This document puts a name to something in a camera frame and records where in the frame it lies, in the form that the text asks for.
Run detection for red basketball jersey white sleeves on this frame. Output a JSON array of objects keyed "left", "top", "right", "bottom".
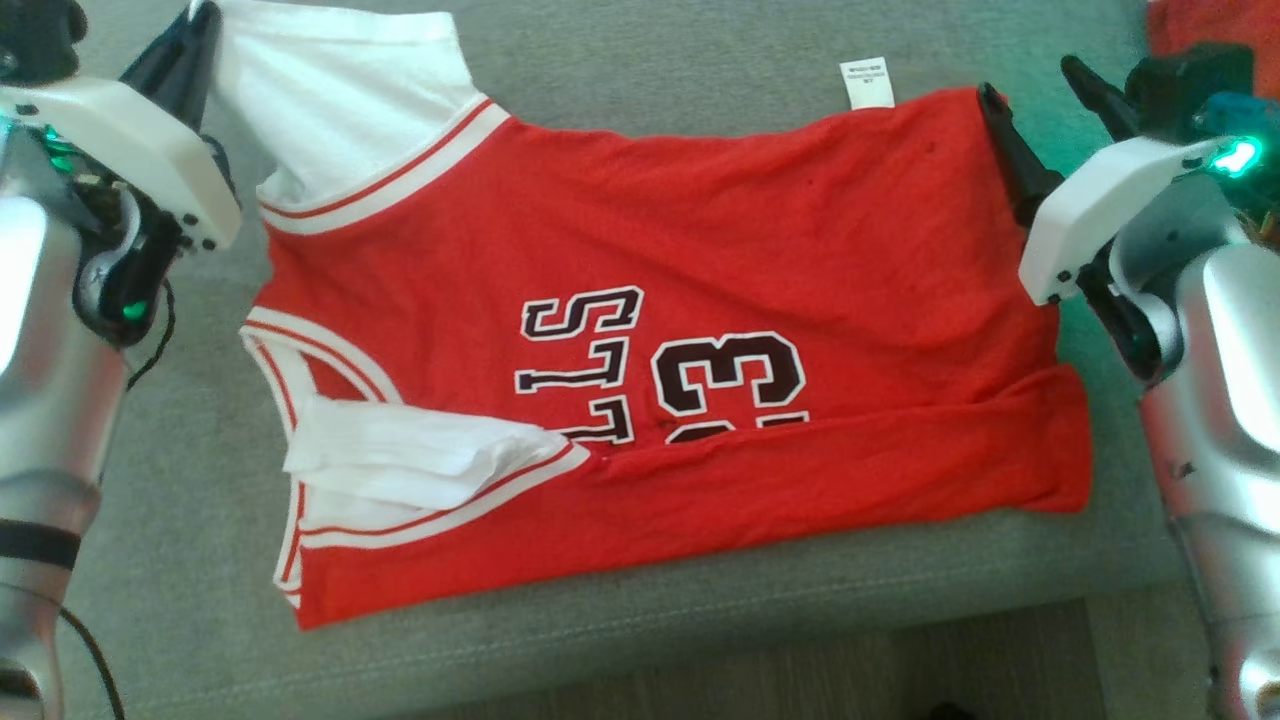
[{"left": 204, "top": 0, "right": 1095, "bottom": 634}]

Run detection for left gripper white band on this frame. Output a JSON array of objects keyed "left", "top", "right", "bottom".
[{"left": 0, "top": 0, "right": 244, "bottom": 252}]

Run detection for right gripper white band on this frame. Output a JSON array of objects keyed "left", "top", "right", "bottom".
[{"left": 977, "top": 55, "right": 1263, "bottom": 307}]

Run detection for right black cable teal connector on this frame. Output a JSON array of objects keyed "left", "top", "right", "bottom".
[{"left": 1194, "top": 90, "right": 1280, "bottom": 147}]

